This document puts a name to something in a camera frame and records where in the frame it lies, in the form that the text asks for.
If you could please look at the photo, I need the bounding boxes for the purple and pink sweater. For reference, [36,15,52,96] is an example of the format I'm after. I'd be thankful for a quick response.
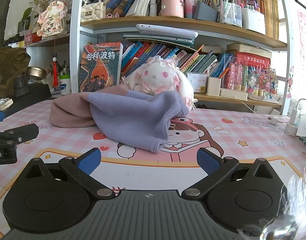
[49,85,189,153]

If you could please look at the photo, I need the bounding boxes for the white wristwatch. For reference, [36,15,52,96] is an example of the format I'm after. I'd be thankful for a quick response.
[0,98,14,111]

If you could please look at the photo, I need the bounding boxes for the metal bowl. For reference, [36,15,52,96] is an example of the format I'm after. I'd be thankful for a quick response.
[26,66,47,80]

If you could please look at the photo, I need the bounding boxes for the white pen cup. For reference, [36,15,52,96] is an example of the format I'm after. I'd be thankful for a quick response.
[59,75,72,95]

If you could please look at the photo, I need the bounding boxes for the red tassel ornament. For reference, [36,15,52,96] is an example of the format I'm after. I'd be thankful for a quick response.
[51,39,59,88]

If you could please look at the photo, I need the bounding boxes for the olive brown jacket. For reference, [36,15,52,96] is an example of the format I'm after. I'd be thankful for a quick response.
[0,46,31,98]

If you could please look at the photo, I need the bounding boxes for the white charger plug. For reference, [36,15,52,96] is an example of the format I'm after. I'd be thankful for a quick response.
[285,108,298,137]

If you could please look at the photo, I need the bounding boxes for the Harry Potter book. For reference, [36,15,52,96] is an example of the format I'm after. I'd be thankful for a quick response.
[79,42,123,92]

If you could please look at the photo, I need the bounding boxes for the white pink plush bunny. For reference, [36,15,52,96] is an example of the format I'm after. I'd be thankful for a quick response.
[122,56,197,110]

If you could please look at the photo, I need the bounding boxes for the red box of books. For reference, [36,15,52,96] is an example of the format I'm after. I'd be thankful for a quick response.
[226,50,271,70]

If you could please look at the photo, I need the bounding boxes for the white wooden bookshelf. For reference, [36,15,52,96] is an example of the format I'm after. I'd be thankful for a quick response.
[26,0,290,114]

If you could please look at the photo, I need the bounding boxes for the white tablet device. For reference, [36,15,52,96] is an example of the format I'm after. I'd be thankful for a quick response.
[136,24,199,40]

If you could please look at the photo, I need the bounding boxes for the white quilted pearl handbag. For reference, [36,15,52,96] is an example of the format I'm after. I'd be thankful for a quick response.
[80,0,106,22]

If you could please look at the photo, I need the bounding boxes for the pink cylindrical container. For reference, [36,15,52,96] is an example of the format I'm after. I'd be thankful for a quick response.
[161,0,184,18]

